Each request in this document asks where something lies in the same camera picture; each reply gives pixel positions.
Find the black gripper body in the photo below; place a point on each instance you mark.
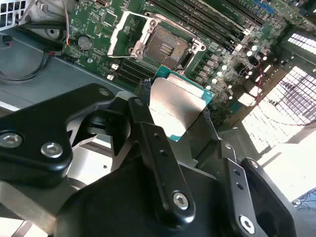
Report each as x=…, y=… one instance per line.
x=118, y=205

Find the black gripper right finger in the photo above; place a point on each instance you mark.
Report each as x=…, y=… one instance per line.
x=232, y=177

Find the silver socket cover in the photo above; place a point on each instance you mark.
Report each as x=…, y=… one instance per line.
x=114, y=39

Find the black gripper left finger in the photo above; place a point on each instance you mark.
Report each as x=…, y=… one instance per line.
x=37, y=128

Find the silver green CPU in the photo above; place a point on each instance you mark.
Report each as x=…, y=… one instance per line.
x=177, y=106

